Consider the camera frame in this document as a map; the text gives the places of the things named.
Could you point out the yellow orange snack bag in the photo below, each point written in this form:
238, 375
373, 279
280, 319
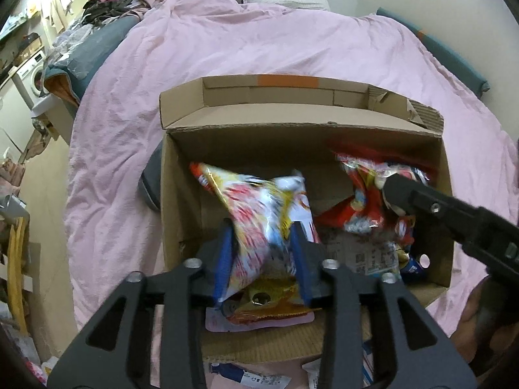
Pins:
265, 299

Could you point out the person right hand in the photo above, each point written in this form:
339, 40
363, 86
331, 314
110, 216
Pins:
486, 335

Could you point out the pink red snack packet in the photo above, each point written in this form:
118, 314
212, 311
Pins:
217, 322

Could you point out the teal bolster cushion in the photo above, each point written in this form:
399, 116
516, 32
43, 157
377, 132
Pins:
454, 62

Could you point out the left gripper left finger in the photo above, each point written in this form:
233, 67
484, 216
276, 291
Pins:
113, 350

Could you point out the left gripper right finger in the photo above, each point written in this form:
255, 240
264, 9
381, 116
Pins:
409, 348

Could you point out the white washing machine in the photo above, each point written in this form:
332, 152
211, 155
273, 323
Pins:
28, 79

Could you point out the pile of clothes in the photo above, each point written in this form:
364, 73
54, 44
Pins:
100, 28

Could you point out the blue snack packet right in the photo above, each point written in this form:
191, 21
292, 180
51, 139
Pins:
412, 272

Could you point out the wooden drying rack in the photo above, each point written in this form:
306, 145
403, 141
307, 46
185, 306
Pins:
17, 218

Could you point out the pink duvet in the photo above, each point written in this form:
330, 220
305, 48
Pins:
109, 229

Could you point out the brown cardboard box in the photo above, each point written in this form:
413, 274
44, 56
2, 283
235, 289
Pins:
266, 151

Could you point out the blue white snack bag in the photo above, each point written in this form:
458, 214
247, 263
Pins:
363, 254

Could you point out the white yellow red snack bag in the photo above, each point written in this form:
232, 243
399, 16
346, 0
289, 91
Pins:
261, 212

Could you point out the beige storage cabinet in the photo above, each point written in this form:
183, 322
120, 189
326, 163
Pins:
56, 116

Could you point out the grey folded garment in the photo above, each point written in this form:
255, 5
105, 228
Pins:
149, 185

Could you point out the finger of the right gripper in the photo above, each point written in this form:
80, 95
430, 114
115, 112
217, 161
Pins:
482, 234

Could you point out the blue white snack packet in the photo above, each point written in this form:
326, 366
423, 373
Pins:
250, 379

